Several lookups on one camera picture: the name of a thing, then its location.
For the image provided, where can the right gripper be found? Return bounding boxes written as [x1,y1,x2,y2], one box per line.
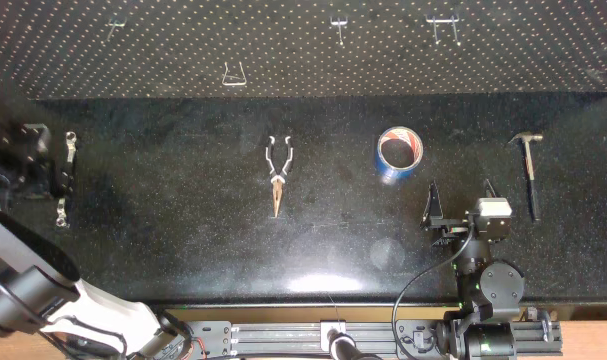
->
[421,178,500,248]

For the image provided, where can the black and white pliers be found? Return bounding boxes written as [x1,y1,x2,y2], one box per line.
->
[264,134,296,220]

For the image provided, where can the wrench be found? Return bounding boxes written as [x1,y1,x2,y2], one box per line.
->
[54,130,79,230]

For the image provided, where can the black pegboard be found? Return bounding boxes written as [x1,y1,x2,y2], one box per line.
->
[0,0,607,101]

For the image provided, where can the hammer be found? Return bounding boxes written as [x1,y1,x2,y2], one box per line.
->
[507,131,545,224]

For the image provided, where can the roll of blue tape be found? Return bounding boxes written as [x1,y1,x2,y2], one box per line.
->
[374,125,425,185]

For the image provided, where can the metal hook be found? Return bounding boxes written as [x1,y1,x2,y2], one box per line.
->
[329,15,349,47]
[424,13,463,47]
[221,61,248,88]
[105,14,129,44]

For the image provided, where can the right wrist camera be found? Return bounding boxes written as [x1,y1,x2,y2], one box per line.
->
[474,196,514,220]

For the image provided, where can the black cable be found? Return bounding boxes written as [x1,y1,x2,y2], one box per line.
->
[390,223,477,360]

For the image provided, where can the mounting rail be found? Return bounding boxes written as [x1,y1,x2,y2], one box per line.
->
[182,318,565,360]

